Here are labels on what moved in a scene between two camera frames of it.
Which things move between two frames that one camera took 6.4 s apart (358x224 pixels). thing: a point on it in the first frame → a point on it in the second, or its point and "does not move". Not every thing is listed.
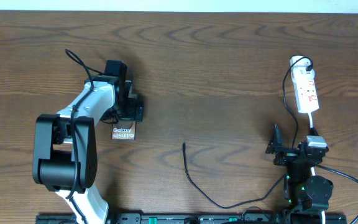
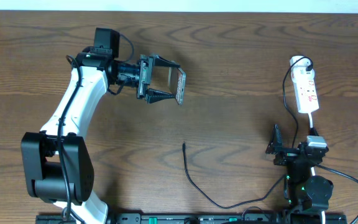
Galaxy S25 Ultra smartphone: [123, 129] → [177, 84]
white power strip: [304, 84] does not move
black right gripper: [276, 146] does not move
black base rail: [184, 218] does not move
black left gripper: [131, 114] → [151, 94]
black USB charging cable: [291, 64] does not move
